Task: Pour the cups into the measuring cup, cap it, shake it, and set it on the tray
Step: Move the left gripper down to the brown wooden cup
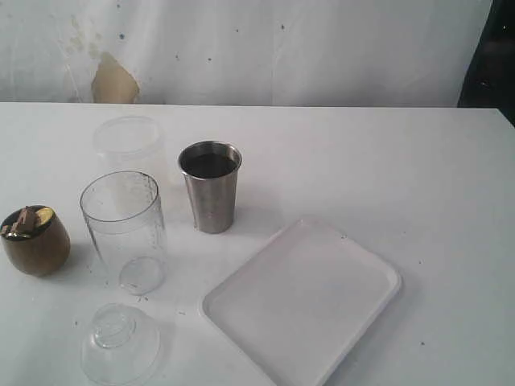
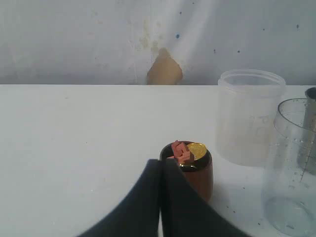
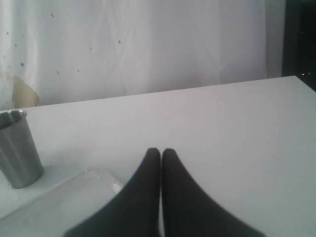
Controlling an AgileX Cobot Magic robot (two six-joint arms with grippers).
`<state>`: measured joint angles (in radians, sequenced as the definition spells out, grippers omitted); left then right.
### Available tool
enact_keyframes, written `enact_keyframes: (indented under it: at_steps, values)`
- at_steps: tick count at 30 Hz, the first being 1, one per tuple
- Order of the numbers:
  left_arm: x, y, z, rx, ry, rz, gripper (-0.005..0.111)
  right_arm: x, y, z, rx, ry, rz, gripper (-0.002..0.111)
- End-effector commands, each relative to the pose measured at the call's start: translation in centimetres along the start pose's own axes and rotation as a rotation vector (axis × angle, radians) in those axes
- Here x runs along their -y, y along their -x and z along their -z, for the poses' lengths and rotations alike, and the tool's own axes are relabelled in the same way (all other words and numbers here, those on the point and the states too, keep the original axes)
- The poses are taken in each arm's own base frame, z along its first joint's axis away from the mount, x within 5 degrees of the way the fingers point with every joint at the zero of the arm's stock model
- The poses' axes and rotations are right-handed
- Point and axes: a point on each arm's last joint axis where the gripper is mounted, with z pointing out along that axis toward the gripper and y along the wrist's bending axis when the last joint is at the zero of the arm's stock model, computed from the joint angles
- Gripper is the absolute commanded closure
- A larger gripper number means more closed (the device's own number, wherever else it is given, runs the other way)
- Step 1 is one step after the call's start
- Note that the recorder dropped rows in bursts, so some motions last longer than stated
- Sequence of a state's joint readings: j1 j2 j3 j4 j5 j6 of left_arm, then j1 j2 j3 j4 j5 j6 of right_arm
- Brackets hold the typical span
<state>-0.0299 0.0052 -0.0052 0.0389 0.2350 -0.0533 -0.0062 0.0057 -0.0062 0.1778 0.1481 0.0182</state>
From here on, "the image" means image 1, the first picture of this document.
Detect stainless steel cup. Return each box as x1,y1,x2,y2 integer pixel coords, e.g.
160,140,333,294
178,141,242,234

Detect clear plastic shaker body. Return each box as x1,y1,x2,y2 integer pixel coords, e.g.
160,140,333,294
80,170,168,296

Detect clear plastic shaker lid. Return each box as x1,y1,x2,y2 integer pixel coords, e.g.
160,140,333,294
80,303,162,385

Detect brown wooden round cup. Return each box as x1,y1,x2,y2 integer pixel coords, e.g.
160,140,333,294
1,205,71,277

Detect white plastic tray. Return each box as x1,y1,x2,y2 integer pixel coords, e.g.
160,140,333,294
201,217,402,385

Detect clear plastic container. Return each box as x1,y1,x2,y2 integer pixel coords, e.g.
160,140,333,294
93,116,169,188

